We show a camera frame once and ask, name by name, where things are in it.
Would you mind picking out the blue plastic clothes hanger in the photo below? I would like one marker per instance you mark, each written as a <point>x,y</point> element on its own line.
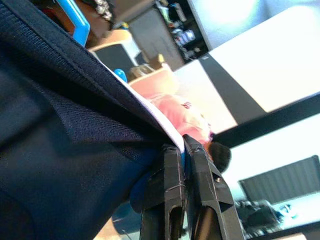
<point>80,27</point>

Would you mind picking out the navy shirt with white trim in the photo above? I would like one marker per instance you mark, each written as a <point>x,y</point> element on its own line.
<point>62,137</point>

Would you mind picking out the person in pink shirt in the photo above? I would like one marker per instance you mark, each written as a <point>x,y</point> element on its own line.
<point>180,115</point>

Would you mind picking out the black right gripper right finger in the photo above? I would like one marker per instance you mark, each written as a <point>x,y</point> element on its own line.
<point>210,200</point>

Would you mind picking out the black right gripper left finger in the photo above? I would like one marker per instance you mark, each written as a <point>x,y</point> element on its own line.
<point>165,200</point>

